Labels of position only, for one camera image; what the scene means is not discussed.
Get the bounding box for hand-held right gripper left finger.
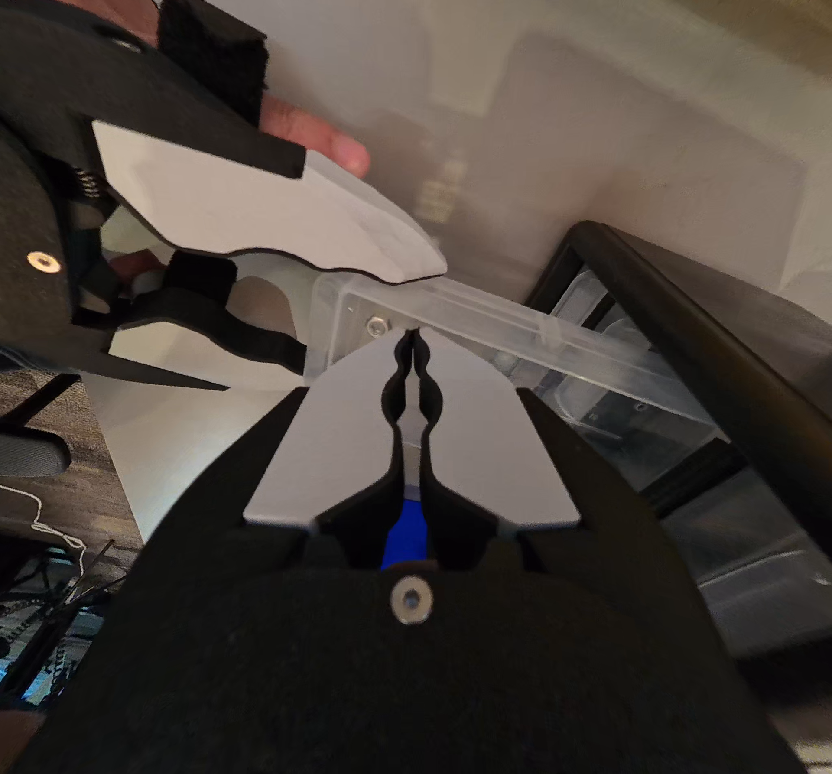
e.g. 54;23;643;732
242;328;417;570

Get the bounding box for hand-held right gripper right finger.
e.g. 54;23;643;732
415;327;582;571

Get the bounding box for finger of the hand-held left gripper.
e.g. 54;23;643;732
107;286;309;391
90;120;449;286

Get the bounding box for blue plastic bin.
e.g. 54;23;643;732
380;498;433;571

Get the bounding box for clear plastic drawer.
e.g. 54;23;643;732
303;270;734;459

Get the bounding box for black drawer cabinet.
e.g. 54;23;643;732
494;220;832;661

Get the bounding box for rows of clear cabinet drawers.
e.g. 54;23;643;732
520;270;832;658

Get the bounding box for black office chair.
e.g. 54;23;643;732
0;429;72;479

